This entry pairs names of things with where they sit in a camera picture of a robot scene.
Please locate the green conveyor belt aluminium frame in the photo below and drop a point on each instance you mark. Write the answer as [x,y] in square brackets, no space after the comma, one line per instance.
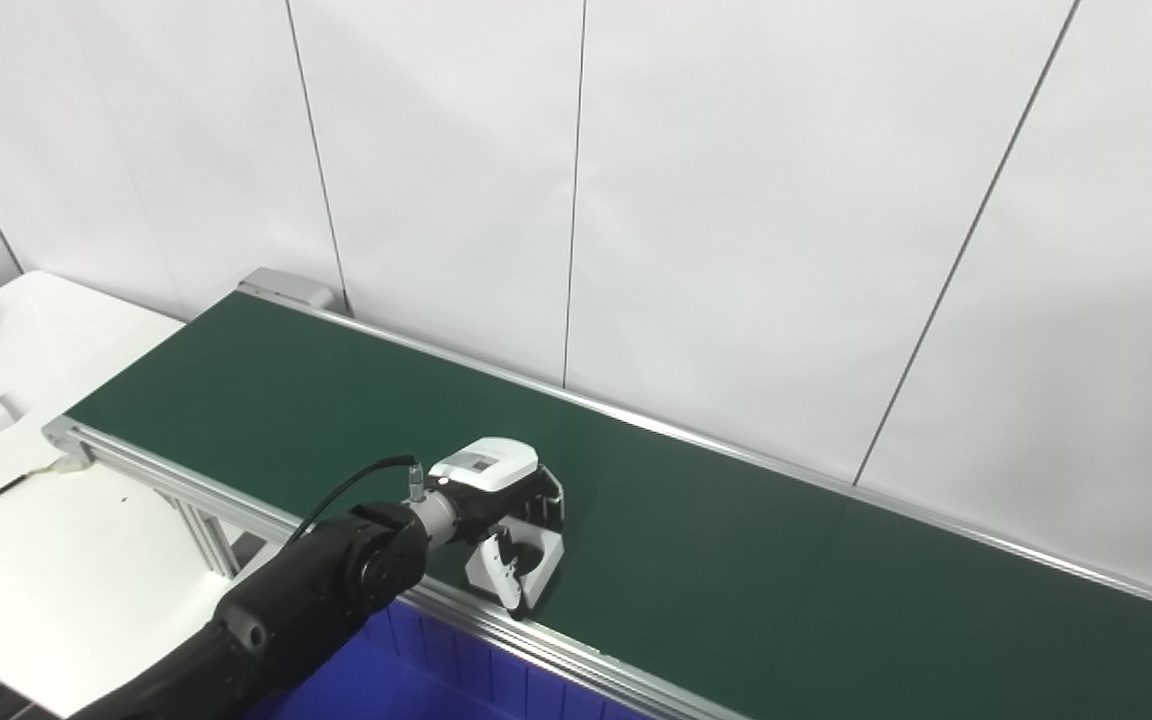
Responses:
[736,560]

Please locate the white table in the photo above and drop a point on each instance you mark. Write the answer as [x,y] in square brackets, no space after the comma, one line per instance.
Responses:
[66,560]

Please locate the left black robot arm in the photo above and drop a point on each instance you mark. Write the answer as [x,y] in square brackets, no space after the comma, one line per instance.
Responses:
[326,590]

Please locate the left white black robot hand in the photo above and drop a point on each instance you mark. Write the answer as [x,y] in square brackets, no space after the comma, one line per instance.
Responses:
[486,465]

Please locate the blue bin with white parts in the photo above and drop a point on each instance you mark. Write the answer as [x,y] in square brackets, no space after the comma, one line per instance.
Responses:
[456,680]

